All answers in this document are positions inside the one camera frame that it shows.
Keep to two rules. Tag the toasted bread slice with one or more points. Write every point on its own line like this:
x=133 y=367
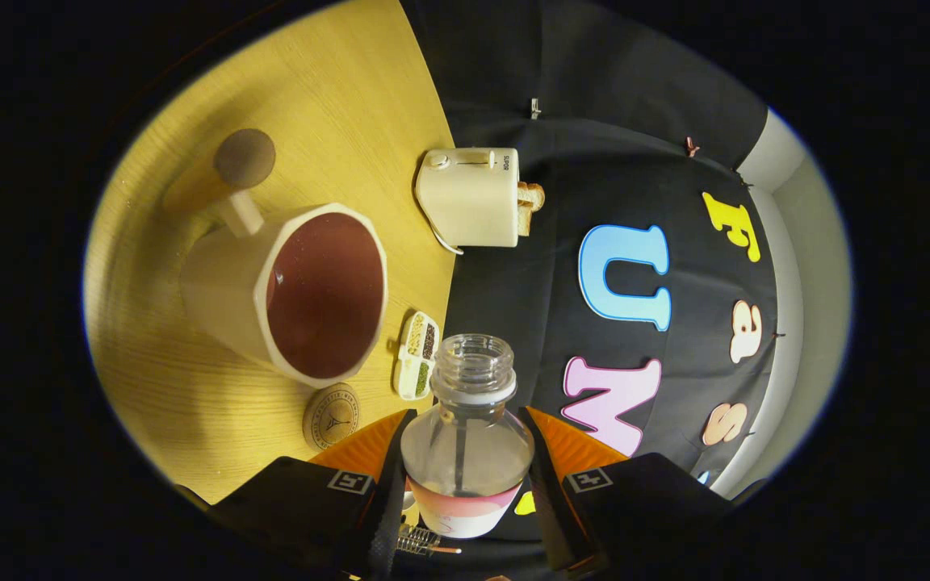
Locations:
x=525 y=222
x=531 y=195

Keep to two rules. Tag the white toaster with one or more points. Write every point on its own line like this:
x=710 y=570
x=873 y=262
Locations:
x=469 y=202

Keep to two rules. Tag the round wooden coaster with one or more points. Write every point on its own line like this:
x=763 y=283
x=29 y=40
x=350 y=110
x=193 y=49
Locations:
x=331 y=417

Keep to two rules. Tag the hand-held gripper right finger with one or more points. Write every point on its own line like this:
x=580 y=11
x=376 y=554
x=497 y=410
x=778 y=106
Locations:
x=546 y=500

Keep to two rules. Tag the black backdrop cloth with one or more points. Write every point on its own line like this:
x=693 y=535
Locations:
x=554 y=307

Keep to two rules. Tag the clear plastic juice bottle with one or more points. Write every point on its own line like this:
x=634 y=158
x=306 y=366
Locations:
x=465 y=452

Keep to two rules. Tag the wooden table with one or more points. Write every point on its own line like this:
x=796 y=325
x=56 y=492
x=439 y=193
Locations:
x=336 y=105

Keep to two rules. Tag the white divided dish with seeds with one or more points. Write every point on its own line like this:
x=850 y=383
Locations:
x=416 y=355

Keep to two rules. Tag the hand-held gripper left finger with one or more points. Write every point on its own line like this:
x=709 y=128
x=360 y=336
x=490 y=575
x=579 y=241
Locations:
x=391 y=500

